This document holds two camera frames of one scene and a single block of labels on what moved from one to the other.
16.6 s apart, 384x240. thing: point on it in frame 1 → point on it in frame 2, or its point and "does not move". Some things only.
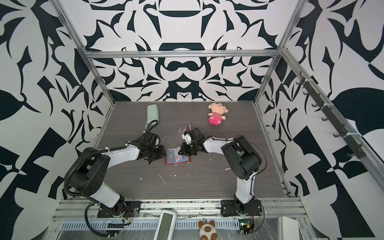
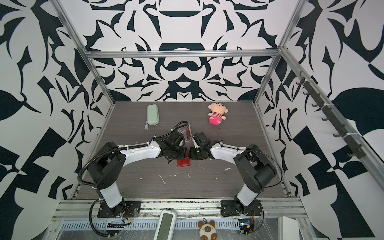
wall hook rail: [358, 150] does not move
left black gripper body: [156, 153] → [178, 153]
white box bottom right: [288, 229] does not move
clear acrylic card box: [183, 129] does not move
